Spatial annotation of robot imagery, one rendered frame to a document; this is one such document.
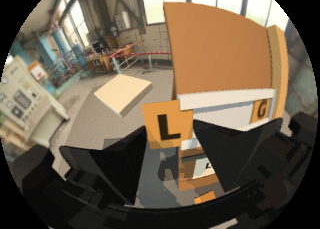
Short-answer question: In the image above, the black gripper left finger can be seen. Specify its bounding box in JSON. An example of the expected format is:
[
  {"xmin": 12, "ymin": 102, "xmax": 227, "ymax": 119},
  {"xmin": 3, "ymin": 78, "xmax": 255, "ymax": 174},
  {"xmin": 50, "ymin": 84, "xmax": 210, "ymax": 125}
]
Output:
[{"xmin": 59, "ymin": 125, "xmax": 148, "ymax": 206}]

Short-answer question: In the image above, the brown a-frame board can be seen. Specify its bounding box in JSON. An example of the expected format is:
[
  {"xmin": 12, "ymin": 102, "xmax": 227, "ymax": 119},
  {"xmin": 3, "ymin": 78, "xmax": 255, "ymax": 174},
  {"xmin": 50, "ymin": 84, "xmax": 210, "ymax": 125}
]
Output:
[{"xmin": 163, "ymin": 1, "xmax": 289, "ymax": 190}]

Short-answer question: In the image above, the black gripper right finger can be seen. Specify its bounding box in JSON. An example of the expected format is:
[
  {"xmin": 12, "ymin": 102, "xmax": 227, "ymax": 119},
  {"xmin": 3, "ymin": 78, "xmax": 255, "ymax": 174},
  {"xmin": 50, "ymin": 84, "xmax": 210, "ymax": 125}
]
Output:
[{"xmin": 193, "ymin": 117, "xmax": 284, "ymax": 193}]

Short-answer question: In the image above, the tan letter tile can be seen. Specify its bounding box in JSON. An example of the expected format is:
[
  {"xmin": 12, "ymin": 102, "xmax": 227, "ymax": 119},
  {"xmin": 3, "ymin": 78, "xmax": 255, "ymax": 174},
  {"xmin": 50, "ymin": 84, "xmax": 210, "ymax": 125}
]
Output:
[{"xmin": 141, "ymin": 100, "xmax": 193, "ymax": 149}]

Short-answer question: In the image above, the beige flat square board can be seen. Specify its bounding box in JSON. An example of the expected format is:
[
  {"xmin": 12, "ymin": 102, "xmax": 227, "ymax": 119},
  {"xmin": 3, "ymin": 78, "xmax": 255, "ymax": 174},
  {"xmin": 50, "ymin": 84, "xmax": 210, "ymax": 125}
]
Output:
[{"xmin": 95, "ymin": 74, "xmax": 153, "ymax": 117}]

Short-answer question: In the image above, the white paper ticket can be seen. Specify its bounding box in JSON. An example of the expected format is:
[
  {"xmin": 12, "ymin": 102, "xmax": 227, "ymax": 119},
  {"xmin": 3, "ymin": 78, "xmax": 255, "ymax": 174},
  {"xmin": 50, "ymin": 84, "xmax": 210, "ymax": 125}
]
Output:
[{"xmin": 192, "ymin": 157, "xmax": 215, "ymax": 178}]

